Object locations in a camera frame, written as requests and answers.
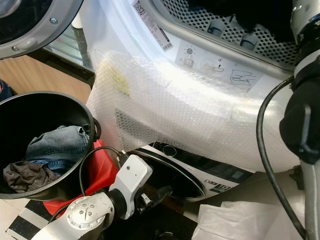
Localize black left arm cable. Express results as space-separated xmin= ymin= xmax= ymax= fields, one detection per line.
xmin=49 ymin=144 xmax=127 ymax=224

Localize white dryer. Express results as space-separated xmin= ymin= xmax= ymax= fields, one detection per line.
xmin=80 ymin=0 xmax=303 ymax=175

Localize round silver dryer door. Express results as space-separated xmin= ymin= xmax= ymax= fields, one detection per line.
xmin=0 ymin=0 xmax=84 ymax=60

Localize grey perforated lint filter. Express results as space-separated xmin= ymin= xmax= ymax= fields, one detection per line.
xmin=152 ymin=0 xmax=302 ymax=69

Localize black white striped mat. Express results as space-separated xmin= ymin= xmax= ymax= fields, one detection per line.
xmin=5 ymin=199 xmax=62 ymax=240

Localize blue waste bin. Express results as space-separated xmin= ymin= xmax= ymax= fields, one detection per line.
xmin=0 ymin=79 xmax=12 ymax=102

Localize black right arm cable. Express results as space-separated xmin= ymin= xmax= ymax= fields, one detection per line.
xmin=256 ymin=75 xmax=309 ymax=240

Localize clear bubble wrap sheet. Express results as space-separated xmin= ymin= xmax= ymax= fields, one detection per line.
xmin=85 ymin=50 xmax=301 ymax=174

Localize white barcode sticker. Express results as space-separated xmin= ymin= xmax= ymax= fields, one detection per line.
xmin=132 ymin=0 xmax=174 ymax=52

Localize red plastic stool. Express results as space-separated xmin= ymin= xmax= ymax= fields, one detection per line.
xmin=42 ymin=139 xmax=124 ymax=217

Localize white washing machine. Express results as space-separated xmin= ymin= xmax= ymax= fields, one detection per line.
xmin=120 ymin=142 xmax=257 ymax=202

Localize black plastic laundry bucket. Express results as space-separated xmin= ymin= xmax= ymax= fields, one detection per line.
xmin=0 ymin=90 xmax=97 ymax=200

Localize white crumpled plastic sheet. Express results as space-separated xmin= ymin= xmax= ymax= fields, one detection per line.
xmin=192 ymin=199 xmax=307 ymax=240

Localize blue denim jeans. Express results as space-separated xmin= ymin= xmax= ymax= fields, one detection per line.
xmin=24 ymin=125 xmax=92 ymax=173

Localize grey brown crumpled garment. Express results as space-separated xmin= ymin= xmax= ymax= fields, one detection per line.
xmin=3 ymin=161 xmax=62 ymax=194

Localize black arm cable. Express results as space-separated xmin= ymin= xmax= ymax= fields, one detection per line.
xmin=49 ymin=144 xmax=127 ymax=224
xmin=256 ymin=75 xmax=309 ymax=240

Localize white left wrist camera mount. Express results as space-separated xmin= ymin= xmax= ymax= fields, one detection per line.
xmin=108 ymin=153 xmax=154 ymax=220

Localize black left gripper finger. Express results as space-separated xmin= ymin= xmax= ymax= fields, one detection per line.
xmin=156 ymin=184 xmax=175 ymax=203

